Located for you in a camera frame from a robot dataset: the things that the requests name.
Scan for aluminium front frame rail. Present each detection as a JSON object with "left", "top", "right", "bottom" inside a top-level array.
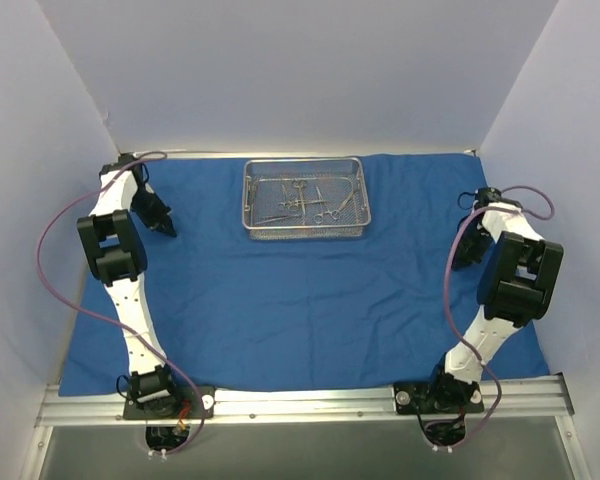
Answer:
[{"left": 36, "top": 376, "right": 574, "bottom": 427}]

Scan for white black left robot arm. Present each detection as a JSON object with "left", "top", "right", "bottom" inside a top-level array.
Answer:
[{"left": 77, "top": 153, "right": 182, "bottom": 419}]

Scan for steel hemostat clamp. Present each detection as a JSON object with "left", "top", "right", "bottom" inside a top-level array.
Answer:
[{"left": 313, "top": 186, "right": 340, "bottom": 224}]

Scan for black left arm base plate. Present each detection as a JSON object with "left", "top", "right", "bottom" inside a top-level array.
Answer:
[{"left": 122, "top": 386, "right": 216, "bottom": 421}]

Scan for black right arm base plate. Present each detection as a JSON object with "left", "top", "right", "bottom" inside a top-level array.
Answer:
[{"left": 392, "top": 381, "right": 485, "bottom": 415}]

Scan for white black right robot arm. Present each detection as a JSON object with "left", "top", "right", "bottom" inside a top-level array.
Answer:
[{"left": 423, "top": 187, "right": 564, "bottom": 413}]

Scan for steel curved retractor instrument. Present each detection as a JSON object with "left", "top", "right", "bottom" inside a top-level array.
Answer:
[{"left": 337, "top": 183, "right": 357, "bottom": 212}]

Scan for steel thin tweezers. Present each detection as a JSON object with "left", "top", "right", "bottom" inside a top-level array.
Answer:
[{"left": 255, "top": 215, "right": 294, "bottom": 226}]

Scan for steel surgical scissors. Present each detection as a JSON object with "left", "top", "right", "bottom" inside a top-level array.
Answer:
[{"left": 277, "top": 184, "right": 299, "bottom": 212}]

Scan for steel mesh instrument tray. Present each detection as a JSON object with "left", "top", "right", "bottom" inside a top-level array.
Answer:
[{"left": 242, "top": 157, "right": 372, "bottom": 241}]

